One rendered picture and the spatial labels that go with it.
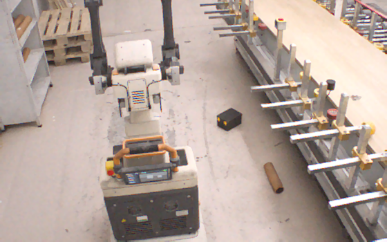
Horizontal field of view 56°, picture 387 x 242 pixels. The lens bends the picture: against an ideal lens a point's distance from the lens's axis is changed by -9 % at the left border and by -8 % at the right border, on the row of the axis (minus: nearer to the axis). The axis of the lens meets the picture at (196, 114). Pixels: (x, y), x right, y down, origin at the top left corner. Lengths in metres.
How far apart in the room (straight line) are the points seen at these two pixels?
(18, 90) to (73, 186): 1.20
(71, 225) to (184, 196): 1.14
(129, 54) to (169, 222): 1.01
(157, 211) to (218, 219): 0.77
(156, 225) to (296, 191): 1.29
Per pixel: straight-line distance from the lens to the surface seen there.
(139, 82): 2.15
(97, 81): 2.22
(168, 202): 2.24
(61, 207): 3.21
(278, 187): 3.09
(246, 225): 2.90
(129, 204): 2.22
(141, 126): 2.35
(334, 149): 2.35
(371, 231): 2.10
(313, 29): 3.74
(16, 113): 4.16
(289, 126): 2.38
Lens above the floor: 2.23
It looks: 34 degrees down
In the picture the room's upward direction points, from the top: 2 degrees counter-clockwise
